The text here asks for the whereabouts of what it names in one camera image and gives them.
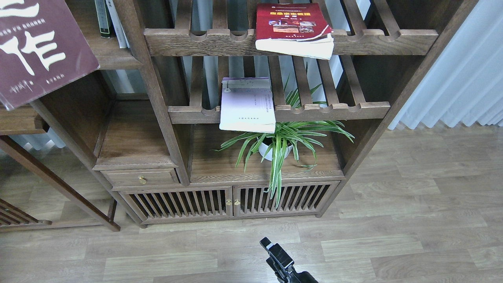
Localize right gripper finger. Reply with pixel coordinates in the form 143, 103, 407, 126
266, 257, 284, 281
259, 237, 294, 273

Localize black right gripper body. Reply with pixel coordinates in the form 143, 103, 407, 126
279, 271, 318, 283

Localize red textbook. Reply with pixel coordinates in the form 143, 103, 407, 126
255, 3, 334, 60

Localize maroon book white characters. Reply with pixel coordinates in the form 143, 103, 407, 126
0, 0, 99, 110

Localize right slatted cabinet door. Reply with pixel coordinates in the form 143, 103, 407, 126
225, 181, 339, 217

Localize slatted cabinet door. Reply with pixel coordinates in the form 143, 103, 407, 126
120, 187, 233, 224
225, 181, 339, 217

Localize white plant pot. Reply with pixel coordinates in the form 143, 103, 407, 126
259, 138, 293, 161

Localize green spider plant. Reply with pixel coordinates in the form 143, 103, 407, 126
219, 120, 354, 197

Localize left slatted cabinet door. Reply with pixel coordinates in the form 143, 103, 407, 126
120, 187, 233, 224

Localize small wooden drawer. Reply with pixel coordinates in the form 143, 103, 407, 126
101, 168, 179, 187

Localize pale purple white book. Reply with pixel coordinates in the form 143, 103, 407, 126
219, 77, 275, 134

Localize brass drawer knob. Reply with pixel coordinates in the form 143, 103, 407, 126
138, 176, 147, 184

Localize dark wooden bookshelf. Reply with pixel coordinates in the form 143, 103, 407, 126
1, 0, 477, 228

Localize white pleated curtain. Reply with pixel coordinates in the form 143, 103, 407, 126
388, 0, 503, 130

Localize wooden side rack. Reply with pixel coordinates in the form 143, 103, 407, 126
1, 136, 121, 232

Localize white upright book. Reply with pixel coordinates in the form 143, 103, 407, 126
105, 0, 130, 48

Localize dark green upright book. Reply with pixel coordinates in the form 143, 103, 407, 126
94, 0, 112, 38

